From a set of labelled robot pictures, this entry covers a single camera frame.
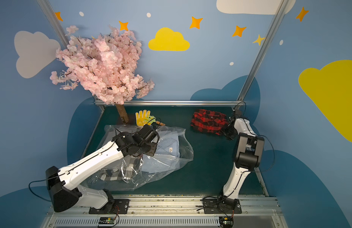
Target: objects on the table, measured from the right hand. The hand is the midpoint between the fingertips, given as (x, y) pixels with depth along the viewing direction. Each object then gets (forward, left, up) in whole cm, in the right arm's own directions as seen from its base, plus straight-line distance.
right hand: (224, 133), depth 99 cm
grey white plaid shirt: (-28, +62, -1) cm, 68 cm away
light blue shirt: (-26, +37, +13) cm, 47 cm away
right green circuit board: (-51, +4, -8) cm, 52 cm away
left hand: (-21, +45, +14) cm, 51 cm away
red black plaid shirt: (+13, +9, -3) cm, 16 cm away
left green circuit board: (-54, +66, -6) cm, 86 cm away
